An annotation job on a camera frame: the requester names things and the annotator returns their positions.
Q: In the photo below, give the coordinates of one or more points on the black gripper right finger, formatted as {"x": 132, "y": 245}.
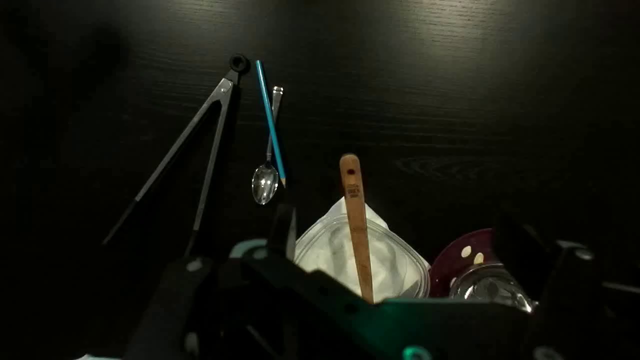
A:
{"x": 567, "y": 300}

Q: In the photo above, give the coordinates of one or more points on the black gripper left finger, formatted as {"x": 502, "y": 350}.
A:
{"x": 177, "y": 300}

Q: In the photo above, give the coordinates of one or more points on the shiny metal bowl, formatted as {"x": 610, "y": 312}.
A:
{"x": 491, "y": 286}

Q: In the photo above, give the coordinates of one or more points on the maroon patterned plate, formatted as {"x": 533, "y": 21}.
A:
{"x": 453, "y": 260}

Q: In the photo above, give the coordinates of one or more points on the metal spoon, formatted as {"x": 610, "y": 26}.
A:
{"x": 264, "y": 182}

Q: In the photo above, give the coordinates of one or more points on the metal tongs with black tips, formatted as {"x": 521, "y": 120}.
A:
{"x": 220, "y": 92}

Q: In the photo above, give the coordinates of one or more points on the clear plastic bowl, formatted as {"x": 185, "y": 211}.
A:
{"x": 397, "y": 262}

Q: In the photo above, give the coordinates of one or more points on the wooden spatula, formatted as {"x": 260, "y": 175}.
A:
{"x": 350, "y": 172}

